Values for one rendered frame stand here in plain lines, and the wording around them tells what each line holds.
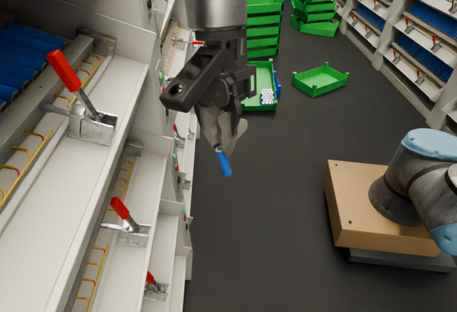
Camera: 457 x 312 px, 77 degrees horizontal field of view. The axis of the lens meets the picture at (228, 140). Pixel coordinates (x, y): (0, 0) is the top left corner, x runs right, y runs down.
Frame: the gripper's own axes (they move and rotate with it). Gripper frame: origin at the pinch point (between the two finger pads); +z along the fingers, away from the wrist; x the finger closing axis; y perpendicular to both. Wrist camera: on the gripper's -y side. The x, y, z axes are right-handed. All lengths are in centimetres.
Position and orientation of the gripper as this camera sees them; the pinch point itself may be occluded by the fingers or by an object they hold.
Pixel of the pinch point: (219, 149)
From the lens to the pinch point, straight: 51.2
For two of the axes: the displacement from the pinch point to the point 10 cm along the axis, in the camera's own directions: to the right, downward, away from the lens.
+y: 6.2, -3.8, 6.9
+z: 0.7, 9.0, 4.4
